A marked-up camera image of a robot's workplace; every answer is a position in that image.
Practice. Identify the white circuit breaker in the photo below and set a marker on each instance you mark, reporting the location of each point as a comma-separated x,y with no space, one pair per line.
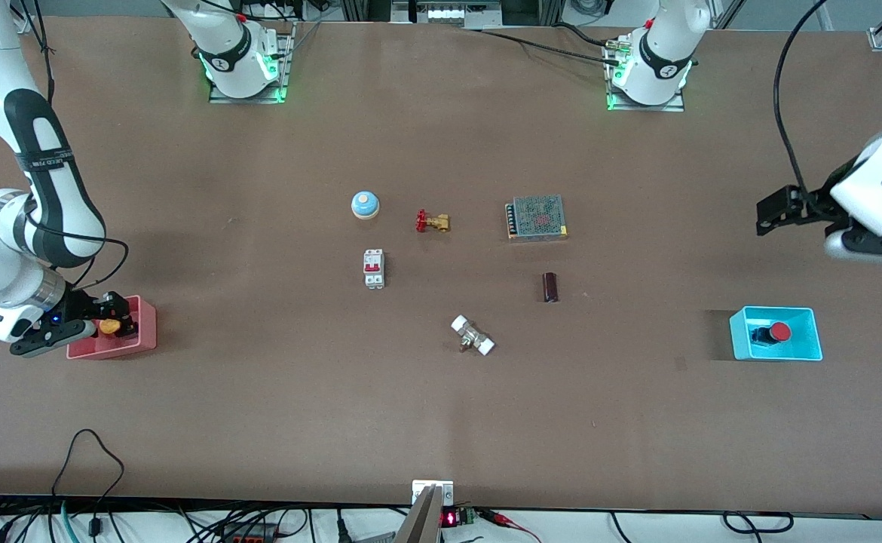
374,268

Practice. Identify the yellow push button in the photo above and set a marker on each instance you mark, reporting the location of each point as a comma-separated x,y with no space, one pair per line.
109,326

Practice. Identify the metal table edge bracket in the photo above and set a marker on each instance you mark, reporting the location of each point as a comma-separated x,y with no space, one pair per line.
420,490

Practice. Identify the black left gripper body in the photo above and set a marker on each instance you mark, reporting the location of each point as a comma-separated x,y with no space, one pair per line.
822,202

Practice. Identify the dark brown cylinder capacitor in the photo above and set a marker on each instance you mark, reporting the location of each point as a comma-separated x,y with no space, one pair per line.
550,286

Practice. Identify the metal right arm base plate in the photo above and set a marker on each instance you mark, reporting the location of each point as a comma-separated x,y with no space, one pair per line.
281,64

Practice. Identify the pink plastic box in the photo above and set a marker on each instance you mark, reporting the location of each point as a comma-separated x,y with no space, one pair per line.
136,335

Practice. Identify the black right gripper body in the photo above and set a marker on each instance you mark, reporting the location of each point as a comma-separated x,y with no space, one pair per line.
79,305

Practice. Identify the red digit display module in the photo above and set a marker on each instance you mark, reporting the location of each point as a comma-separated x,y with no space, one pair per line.
457,518

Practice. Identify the cyan plastic box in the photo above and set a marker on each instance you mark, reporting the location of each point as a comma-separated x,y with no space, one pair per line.
803,339

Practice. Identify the blue round call bell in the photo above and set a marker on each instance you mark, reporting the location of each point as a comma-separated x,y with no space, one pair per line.
365,204

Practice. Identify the grey camera mount bar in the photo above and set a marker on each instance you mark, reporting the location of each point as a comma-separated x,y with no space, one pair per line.
420,520

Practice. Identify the metal mesh power supply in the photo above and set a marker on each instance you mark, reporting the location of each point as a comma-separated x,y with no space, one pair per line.
537,217

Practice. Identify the white-ended metal pipe fitting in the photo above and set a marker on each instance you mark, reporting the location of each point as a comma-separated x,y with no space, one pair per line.
473,335

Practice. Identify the red push button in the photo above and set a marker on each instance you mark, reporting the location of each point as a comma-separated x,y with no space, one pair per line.
776,332

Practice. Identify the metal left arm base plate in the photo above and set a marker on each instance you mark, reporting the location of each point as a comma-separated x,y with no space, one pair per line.
675,104

